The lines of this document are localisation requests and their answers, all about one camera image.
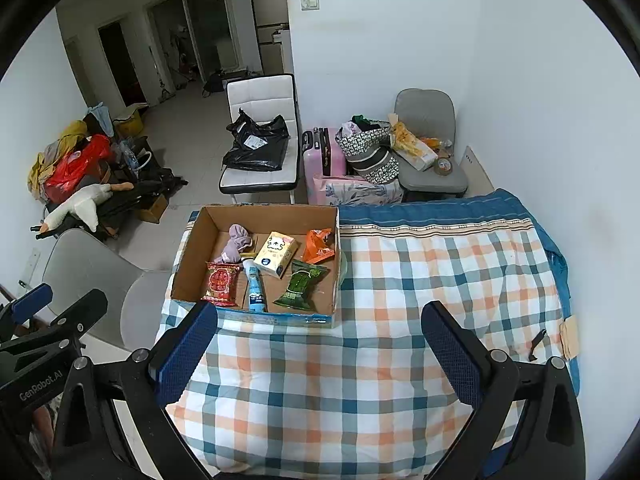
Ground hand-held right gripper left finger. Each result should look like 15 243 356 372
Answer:
52 300 218 480

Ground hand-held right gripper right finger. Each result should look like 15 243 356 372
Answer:
421 301 586 480

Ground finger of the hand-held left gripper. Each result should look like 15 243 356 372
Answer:
0 282 53 341
27 288 108 358

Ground red snack packet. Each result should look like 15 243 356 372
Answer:
201 261 242 307

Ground light blue tube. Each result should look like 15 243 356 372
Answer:
242 257 268 312

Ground purple socks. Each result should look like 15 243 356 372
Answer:
214 224 257 264

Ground yellow white tissue pack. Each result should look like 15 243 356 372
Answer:
252 230 299 279

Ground green snack packet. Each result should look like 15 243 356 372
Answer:
273 259 330 311

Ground orange snack packet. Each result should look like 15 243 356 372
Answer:
301 228 335 264

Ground grey round chair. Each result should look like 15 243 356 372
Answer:
42 229 173 351

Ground black clip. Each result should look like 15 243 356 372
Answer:
528 329 548 361

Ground plaid blanket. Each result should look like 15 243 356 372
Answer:
154 210 576 480

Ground white goose plush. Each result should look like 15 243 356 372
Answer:
42 183 136 233

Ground small cardboard box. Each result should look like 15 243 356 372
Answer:
136 194 169 224

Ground black duffel bag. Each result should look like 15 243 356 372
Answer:
92 150 188 241

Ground red plastic bag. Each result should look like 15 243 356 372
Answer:
44 135 112 202

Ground yellow clothes pile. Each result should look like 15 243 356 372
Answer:
27 120 88 196

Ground white board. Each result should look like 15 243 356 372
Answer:
460 146 496 196

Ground floral pillow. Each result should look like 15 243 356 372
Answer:
313 174 403 206

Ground patterned tote bag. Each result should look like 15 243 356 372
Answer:
336 117 401 184

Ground yellow tissue bag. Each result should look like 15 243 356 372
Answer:
389 115 438 170

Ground black plastic bag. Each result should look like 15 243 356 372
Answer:
222 109 290 172

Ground pink suitcase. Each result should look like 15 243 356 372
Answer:
301 127 348 178

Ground grey office chair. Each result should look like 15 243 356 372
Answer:
394 88 469 197

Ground white padded chair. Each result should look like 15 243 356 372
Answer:
218 74 301 206

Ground glass sliding door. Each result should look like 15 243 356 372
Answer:
145 0 251 91

